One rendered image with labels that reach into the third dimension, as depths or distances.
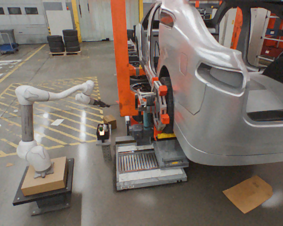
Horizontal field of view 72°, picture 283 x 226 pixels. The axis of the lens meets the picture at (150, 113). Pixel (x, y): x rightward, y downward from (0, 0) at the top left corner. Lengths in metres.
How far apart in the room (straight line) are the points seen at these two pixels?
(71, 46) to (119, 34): 7.97
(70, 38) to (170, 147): 8.43
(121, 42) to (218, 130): 1.60
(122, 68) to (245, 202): 2.07
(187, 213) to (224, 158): 0.91
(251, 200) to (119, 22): 2.44
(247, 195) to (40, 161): 2.19
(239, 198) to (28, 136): 2.30
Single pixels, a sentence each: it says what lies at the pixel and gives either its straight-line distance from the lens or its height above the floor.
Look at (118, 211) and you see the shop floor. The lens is 2.28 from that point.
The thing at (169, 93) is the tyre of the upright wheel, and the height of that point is 1.09.
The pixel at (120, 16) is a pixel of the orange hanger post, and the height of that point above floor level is 1.78.
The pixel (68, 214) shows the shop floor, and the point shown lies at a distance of 2.39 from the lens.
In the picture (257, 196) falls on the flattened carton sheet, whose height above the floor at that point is 0.01.
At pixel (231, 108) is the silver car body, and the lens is 1.29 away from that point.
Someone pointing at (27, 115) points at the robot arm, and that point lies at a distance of 2.21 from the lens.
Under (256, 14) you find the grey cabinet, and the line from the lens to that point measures 6.55.
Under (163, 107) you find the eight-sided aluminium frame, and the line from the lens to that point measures 1.99.
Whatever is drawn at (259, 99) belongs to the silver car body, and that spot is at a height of 0.96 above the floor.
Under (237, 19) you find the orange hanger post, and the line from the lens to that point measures 5.19.
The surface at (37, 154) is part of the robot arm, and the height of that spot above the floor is 0.64.
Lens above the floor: 1.83
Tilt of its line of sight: 28 degrees down
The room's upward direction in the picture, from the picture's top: straight up
